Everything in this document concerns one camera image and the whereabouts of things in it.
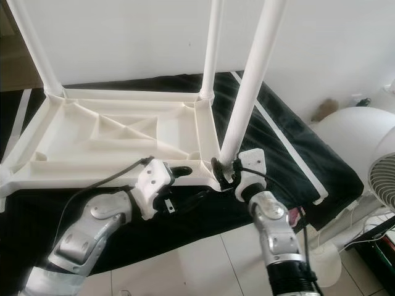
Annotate pink item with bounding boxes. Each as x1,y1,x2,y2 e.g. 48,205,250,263
287,208,302,226

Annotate brown plush object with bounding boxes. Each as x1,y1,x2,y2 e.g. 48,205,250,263
310,99,340,122

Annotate white standing fan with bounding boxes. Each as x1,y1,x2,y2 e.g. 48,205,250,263
312,106,395,287

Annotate black box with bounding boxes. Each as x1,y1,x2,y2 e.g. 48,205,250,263
367,216,395,278

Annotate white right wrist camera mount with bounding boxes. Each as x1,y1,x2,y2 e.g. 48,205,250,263
235,148,267,201

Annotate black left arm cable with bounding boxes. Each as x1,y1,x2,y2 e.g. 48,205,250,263
56,156,155,247

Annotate wall socket with black plug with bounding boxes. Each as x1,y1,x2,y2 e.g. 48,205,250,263
350,94,371,107

